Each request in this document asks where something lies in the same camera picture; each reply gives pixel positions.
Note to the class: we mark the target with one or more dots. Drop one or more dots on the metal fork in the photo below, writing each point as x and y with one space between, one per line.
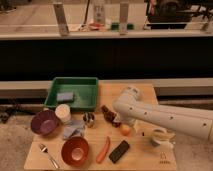
44 149

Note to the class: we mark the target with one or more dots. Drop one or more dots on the dark grape bunch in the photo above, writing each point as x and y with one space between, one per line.
109 116

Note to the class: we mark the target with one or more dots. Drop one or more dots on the green plastic tray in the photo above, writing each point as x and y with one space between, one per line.
80 93

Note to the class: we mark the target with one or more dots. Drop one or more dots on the blue sponge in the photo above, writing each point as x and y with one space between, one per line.
65 97

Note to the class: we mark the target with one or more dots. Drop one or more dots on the small metal can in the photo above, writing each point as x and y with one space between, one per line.
89 119

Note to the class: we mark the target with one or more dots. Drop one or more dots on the red yellow apple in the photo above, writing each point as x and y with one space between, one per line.
125 129

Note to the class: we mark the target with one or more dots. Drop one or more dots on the red bowl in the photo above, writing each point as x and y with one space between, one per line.
75 151

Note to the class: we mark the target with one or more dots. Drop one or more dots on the white cup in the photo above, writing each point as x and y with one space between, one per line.
62 111

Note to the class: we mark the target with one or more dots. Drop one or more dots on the wooden board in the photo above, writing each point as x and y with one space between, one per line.
141 156

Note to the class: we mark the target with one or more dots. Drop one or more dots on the purple bowl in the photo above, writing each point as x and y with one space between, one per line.
44 122

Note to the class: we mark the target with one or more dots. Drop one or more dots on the black rectangular block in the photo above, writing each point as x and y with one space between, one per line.
119 151

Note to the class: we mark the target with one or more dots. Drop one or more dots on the blue grey cloth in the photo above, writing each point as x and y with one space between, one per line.
73 129

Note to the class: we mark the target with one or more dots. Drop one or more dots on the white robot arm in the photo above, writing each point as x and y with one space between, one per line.
194 122

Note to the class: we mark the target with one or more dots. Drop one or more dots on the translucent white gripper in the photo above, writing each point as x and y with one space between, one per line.
132 125

